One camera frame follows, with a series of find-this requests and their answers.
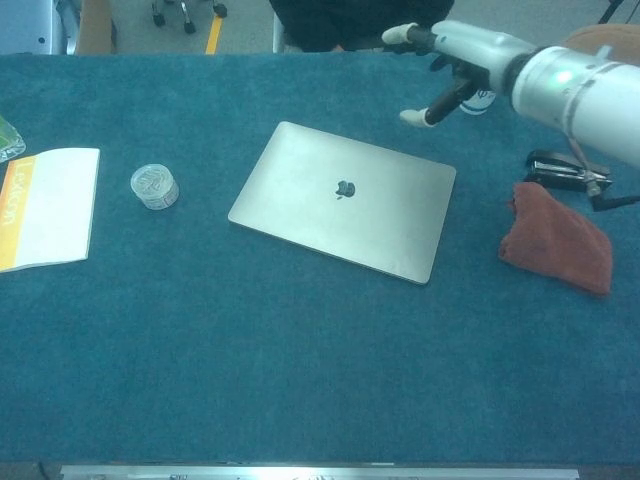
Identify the black stapler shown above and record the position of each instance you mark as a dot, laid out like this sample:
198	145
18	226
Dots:
550	170

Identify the brown cardboard box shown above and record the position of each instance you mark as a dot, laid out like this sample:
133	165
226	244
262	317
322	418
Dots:
95	27

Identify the green clear plastic packet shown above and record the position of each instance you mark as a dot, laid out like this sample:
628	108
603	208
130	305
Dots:
7	140

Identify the grey metal cabinet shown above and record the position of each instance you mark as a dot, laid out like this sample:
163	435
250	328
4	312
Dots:
30	25

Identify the brown plush animal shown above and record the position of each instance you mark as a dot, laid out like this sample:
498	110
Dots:
600	37

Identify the seated person in black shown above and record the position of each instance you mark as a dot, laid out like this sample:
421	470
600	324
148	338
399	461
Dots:
350	22

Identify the white paper cup stack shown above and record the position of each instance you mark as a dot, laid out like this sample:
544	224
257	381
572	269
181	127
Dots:
477	104

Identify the clear jar of paper clips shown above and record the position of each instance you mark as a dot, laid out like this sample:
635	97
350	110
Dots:
154	186

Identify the aluminium frame rail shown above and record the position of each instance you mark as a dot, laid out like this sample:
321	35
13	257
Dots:
320	472

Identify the red-brown folded cloth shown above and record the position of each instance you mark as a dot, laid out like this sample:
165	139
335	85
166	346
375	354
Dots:
560	240

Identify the blue carpet table cover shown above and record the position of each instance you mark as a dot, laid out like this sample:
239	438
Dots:
300	360

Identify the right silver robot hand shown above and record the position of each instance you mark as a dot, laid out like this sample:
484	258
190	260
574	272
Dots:
470	47

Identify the silver laptop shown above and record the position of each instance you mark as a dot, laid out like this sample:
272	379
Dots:
345	220

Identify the office chair wheel base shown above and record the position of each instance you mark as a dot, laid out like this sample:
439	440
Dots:
187	15

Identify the orange white Lexicon booklet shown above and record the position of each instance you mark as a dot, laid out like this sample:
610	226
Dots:
55	210

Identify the black tripod legs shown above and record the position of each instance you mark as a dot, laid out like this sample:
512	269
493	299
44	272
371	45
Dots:
607	12

